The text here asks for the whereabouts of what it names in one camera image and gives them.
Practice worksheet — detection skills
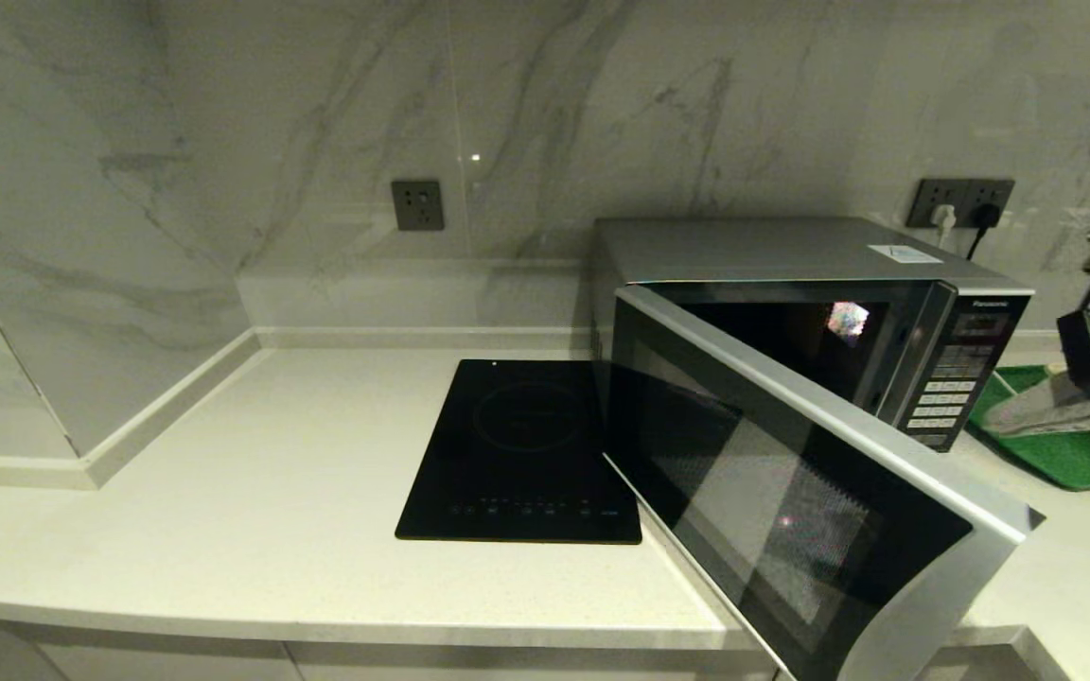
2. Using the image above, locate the black glass microwave door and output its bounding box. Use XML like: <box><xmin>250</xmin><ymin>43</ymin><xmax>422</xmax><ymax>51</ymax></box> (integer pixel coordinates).
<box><xmin>602</xmin><ymin>284</ymin><xmax>1046</xmax><ymax>681</ymax></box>

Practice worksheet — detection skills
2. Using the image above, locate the white paper sheet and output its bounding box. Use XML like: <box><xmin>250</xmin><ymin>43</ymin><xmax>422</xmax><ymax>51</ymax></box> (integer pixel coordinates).
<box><xmin>867</xmin><ymin>243</ymin><xmax>943</xmax><ymax>264</ymax></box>

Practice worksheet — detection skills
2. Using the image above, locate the green tray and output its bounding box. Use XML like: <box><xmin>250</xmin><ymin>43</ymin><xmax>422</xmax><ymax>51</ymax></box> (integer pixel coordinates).
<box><xmin>966</xmin><ymin>366</ymin><xmax>1090</xmax><ymax>491</ymax></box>

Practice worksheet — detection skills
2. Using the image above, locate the black induction cooktop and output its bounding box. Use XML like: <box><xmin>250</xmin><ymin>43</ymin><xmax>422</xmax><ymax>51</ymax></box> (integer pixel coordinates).
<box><xmin>394</xmin><ymin>358</ymin><xmax>643</xmax><ymax>545</ymax></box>

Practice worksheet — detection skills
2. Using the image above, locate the white power cable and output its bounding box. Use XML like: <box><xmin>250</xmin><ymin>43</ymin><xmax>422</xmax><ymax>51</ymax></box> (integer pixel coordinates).
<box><xmin>990</xmin><ymin>369</ymin><xmax>1090</xmax><ymax>466</ymax></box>

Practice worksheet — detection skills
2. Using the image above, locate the grey double wall socket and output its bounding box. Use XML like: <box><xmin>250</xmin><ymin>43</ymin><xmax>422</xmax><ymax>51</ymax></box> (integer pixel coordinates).
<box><xmin>906</xmin><ymin>178</ymin><xmax>1016</xmax><ymax>230</ymax></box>

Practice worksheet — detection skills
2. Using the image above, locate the grey single wall socket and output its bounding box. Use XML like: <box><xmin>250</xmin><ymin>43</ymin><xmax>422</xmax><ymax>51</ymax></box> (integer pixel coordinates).
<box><xmin>391</xmin><ymin>180</ymin><xmax>445</xmax><ymax>233</ymax></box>

